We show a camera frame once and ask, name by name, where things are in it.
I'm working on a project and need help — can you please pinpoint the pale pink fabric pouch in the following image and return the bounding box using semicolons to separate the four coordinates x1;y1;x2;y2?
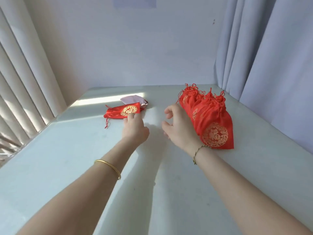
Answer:
119;95;148;107

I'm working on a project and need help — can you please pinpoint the thin gold bracelet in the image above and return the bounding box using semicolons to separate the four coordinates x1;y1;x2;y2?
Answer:
192;145;207;165

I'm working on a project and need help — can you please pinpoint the grey-blue curtain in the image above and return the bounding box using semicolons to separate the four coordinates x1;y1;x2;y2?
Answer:
214;0;313;155

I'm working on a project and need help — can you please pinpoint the row of red pouches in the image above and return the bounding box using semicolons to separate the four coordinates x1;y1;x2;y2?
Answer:
176;83;234;150

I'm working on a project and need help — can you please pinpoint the person's right hand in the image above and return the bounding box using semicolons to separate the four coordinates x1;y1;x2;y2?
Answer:
161;104;203;155

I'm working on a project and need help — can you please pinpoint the beige pleated curtain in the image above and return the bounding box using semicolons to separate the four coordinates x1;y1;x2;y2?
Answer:
0;0;68;167

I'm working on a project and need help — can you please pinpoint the person's left hand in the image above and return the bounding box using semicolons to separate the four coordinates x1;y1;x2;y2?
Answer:
122;112;150;147

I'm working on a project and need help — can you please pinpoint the gold bangle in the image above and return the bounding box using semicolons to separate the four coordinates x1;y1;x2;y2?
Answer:
94;159;122;180

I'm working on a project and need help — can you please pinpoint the person's left forearm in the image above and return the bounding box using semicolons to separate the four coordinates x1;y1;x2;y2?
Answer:
16;138;141;235

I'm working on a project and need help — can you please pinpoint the person's right forearm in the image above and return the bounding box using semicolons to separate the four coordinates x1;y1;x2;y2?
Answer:
190;144;313;235

